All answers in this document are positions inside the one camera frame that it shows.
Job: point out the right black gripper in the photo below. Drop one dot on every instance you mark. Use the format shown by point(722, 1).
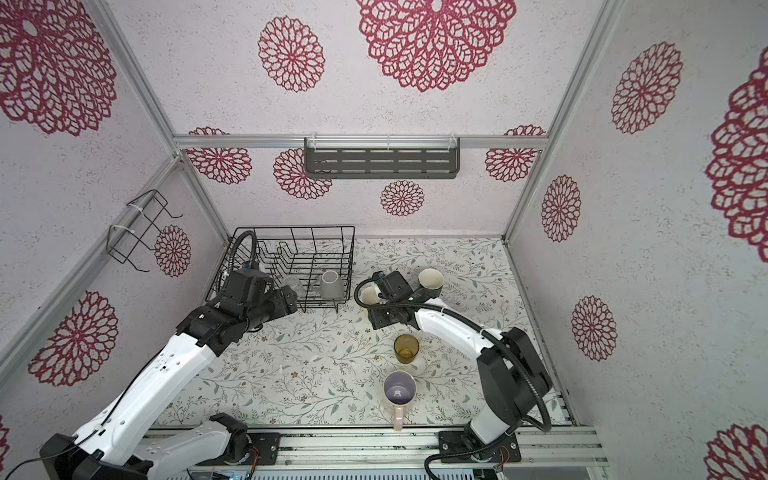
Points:
point(376, 318)

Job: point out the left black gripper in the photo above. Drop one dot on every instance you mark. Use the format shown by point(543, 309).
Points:
point(280, 307)

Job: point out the light green mug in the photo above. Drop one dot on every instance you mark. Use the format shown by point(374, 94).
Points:
point(370, 295)

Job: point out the grey mug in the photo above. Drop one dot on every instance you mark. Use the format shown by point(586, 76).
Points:
point(331, 286)

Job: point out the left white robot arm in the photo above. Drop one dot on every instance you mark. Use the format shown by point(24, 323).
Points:
point(112, 446)

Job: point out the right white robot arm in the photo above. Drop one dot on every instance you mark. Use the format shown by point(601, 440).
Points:
point(512, 375)

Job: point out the dark green mug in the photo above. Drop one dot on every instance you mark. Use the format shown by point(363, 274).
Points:
point(431, 282)

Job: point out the amber glass cup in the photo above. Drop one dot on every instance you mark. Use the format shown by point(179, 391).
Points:
point(406, 348)

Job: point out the pink mug purple inside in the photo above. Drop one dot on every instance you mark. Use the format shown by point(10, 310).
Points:
point(400, 389)

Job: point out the black wire dish rack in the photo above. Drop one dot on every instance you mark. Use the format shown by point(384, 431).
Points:
point(292, 255)

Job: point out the grey slotted wall shelf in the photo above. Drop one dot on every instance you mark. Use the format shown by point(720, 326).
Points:
point(386, 159)

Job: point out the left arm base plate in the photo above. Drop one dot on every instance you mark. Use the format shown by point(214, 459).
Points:
point(262, 449)

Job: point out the black wire wall holder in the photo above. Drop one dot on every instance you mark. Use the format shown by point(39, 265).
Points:
point(122, 240)

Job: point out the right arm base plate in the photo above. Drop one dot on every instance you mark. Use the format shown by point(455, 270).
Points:
point(464, 447)

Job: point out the aluminium mounting rail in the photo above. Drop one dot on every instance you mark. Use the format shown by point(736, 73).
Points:
point(350, 448)

